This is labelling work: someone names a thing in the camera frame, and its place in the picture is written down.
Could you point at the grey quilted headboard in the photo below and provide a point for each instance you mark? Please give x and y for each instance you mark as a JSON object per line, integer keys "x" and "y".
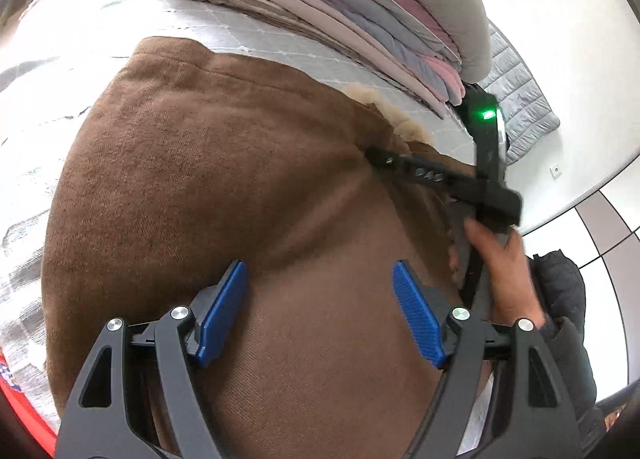
{"x": 525, "y": 89}

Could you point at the blue-grey folded blanket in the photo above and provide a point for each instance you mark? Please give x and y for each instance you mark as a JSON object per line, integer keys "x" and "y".
{"x": 360, "y": 4}

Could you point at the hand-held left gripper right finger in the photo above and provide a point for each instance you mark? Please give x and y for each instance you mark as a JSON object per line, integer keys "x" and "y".
{"x": 415, "y": 314}

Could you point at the red box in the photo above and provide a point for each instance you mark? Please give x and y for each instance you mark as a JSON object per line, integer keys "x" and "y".
{"x": 30, "y": 414}

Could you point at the pink folded blanket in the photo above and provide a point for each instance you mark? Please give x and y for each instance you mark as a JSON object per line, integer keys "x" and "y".
{"x": 445, "y": 81}

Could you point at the brown coat with fur collar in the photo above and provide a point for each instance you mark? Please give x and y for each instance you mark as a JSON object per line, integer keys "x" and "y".
{"x": 200, "y": 179}

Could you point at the person's right forearm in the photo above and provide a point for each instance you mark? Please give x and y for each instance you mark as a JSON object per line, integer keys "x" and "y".
{"x": 565, "y": 339}

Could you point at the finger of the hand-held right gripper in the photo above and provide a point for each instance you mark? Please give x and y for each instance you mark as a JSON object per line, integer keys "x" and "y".
{"x": 385, "y": 158}

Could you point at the person's right hand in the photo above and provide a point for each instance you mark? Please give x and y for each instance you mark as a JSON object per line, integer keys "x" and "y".
{"x": 510, "y": 279}

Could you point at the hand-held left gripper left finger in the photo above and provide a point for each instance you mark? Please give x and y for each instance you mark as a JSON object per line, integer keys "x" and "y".
{"x": 225, "y": 309}

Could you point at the white wall socket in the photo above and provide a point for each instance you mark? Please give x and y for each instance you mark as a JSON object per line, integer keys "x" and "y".
{"x": 555, "y": 171}

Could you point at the bed with grey checked bedspread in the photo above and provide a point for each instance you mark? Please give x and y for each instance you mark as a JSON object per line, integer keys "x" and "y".
{"x": 75, "y": 39}

